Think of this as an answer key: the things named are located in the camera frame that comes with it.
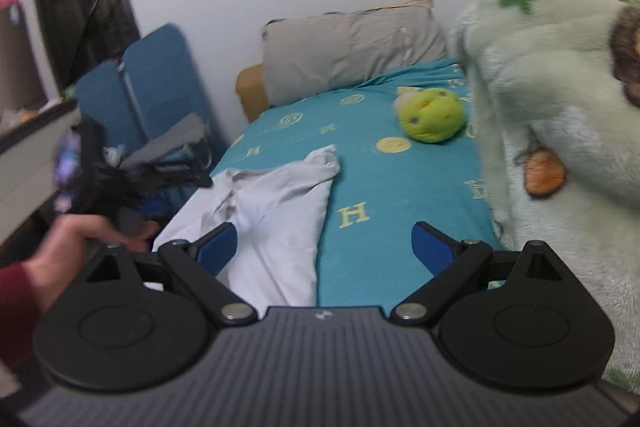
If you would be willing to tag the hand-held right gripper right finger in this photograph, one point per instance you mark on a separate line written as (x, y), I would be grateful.
(432, 247)

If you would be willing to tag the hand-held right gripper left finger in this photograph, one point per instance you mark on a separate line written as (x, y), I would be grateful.
(220, 244)

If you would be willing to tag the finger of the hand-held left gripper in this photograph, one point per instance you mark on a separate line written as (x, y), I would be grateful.
(170, 174)

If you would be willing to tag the light grey garment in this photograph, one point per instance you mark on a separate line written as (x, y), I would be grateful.
(280, 217)

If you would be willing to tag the person's left forearm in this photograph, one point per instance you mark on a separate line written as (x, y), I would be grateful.
(15, 307)

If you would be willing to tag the person's left hand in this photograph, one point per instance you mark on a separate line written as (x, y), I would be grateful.
(75, 242)

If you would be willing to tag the pale blue soft toy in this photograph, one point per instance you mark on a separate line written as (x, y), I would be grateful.
(112, 156)

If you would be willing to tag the grey cloth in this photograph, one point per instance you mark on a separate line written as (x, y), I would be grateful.
(170, 139)

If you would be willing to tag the white table with dark top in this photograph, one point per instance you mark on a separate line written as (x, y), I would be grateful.
(25, 167)

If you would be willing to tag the teal patterned bed sheet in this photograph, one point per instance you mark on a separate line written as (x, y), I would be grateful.
(400, 187)

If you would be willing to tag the blue covered chair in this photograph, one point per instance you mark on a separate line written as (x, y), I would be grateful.
(105, 97)
(165, 77)

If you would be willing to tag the tan cushion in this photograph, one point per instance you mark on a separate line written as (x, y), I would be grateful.
(250, 92)

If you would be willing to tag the green plush toy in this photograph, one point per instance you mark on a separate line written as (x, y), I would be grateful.
(435, 114)

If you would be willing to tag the pink lid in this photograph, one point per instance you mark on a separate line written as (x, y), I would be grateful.
(9, 2)

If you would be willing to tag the green printed fleece blanket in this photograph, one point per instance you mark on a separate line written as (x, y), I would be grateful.
(550, 82)

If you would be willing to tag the grey pillow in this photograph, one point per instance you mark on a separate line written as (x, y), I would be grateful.
(340, 52)

